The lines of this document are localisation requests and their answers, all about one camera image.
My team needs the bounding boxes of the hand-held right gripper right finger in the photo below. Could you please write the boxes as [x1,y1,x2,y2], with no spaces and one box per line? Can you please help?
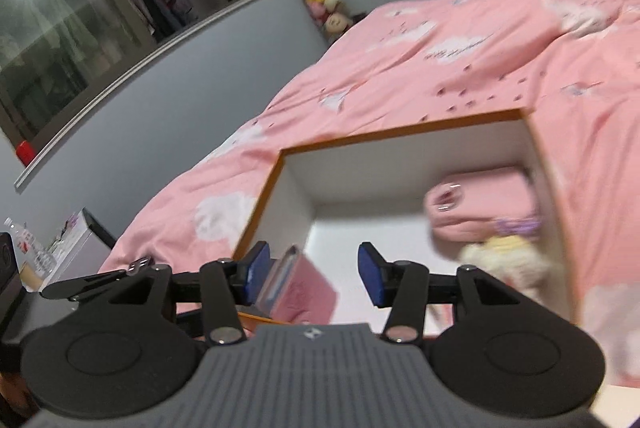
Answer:
[357,242,524,345]

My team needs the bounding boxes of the clear water bottle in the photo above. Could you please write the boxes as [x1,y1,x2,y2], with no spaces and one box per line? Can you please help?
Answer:
[4,217,58,279]

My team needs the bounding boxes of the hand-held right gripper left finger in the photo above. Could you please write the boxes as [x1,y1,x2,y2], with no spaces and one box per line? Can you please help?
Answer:
[107,240,273,345]

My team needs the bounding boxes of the grey bedside cabinet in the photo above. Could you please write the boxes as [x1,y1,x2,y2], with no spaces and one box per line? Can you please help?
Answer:
[45,208,118,294]

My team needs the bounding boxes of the pink printed blanket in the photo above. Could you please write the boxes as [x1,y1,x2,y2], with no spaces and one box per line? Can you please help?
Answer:
[97,0,640,389]

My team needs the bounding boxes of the window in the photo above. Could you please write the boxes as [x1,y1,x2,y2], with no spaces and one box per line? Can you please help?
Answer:
[0,0,273,189]

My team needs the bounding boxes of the white pink crochet toy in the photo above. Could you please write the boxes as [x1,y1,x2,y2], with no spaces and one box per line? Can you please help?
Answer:
[460,215,551,304]

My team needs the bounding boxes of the red cup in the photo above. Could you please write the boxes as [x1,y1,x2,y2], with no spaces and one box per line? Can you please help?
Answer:
[15,140,37,168]

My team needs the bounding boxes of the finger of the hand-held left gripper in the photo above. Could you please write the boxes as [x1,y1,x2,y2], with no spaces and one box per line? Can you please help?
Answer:
[40,256,153,302]

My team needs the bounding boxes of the black device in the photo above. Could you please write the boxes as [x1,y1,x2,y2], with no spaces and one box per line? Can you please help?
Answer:
[0,232,25,309]

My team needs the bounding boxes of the pink fabric pouch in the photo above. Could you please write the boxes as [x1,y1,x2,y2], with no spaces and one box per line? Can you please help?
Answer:
[424,165,543,241]

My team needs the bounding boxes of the orange cardboard box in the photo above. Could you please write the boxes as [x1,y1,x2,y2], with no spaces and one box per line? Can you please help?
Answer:
[232,107,586,339]

